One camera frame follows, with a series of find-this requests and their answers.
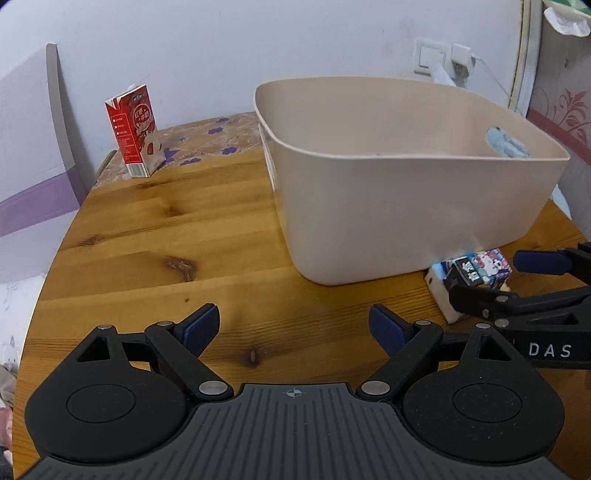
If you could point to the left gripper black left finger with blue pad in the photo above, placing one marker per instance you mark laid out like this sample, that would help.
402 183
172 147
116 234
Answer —
117 396

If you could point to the white small box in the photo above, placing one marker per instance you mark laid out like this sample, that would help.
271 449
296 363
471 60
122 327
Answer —
435 282

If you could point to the floral patterned table mat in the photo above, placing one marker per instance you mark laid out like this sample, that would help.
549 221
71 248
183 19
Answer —
188 145

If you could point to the cream headboard frame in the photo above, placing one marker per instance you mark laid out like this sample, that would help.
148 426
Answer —
528 56

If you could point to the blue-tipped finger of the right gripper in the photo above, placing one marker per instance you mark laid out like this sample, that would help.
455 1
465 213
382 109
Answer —
572 261

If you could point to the white wall socket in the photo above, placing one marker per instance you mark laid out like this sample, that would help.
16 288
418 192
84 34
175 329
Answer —
429 53

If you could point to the beige plastic storage bin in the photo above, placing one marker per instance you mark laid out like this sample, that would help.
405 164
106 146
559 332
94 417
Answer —
376 177

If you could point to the red milk carton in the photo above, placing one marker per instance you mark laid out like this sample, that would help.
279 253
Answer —
133 124

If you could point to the white charger plug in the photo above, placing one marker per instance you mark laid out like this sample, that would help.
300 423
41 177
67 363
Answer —
463 60

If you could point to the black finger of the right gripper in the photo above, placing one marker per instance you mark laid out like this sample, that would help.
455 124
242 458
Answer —
568 307

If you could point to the green tissue pack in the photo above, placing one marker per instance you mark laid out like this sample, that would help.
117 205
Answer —
569 17

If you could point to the colourful cartoon small box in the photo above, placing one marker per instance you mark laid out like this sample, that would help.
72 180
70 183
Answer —
485 269

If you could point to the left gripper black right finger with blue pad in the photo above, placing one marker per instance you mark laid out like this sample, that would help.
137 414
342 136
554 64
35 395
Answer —
470 397

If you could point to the light blue bedding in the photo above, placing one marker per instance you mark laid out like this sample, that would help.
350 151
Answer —
505 144

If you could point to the white purple board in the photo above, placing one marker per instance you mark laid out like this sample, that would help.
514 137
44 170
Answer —
41 189

